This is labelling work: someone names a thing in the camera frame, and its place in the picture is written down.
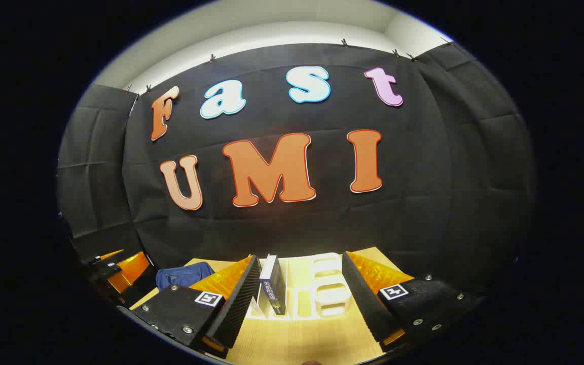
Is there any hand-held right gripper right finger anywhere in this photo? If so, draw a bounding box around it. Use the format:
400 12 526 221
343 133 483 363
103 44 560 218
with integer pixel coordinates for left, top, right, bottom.
342 251 486 352

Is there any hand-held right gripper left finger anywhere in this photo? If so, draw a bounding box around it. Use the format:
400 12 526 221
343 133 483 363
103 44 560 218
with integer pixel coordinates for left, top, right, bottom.
130 254 262 359

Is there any white bookshelf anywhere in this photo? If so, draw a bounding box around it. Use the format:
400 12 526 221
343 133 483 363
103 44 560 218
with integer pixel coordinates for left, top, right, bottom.
245 252 353 321

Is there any purple spine book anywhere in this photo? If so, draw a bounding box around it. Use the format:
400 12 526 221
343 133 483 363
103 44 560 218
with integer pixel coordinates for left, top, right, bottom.
259 254 286 316

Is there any blue schoolbag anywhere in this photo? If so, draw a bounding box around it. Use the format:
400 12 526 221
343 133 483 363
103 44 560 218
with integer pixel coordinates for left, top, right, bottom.
156 263 215 292

